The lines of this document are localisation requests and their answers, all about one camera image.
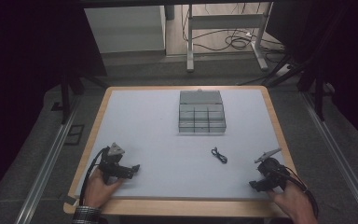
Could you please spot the person's right hand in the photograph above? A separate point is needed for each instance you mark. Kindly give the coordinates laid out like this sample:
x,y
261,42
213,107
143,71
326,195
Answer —
x,y
295,202

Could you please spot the white power strip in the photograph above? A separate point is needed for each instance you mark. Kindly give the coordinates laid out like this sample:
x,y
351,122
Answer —
x,y
283,70

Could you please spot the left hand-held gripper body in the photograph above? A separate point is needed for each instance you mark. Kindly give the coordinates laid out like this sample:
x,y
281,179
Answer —
x,y
113,163

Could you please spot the white metal desk frame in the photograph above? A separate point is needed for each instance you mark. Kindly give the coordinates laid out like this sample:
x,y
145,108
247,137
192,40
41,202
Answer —
x,y
225,21

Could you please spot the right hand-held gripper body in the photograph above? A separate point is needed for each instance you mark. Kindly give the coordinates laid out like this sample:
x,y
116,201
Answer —
x,y
272,172

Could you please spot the aluminium floor rail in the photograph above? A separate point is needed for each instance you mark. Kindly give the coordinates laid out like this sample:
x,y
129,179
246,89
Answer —
x,y
46,168
338,155

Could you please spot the white table mat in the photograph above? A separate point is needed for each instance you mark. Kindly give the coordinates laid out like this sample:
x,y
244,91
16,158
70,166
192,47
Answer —
x,y
167,155

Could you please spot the black tripod stand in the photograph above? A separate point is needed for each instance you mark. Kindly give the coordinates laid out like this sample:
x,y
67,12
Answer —
x,y
304,74
66,93

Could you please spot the white cabinet panel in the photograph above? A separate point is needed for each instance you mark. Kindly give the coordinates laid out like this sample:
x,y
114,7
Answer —
x,y
124,29

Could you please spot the clear plastic compartment box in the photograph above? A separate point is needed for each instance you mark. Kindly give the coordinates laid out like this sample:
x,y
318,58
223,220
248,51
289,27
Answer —
x,y
202,115

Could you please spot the person's left hand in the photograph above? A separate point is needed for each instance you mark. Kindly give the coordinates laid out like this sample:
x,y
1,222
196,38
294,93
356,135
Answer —
x,y
99,189

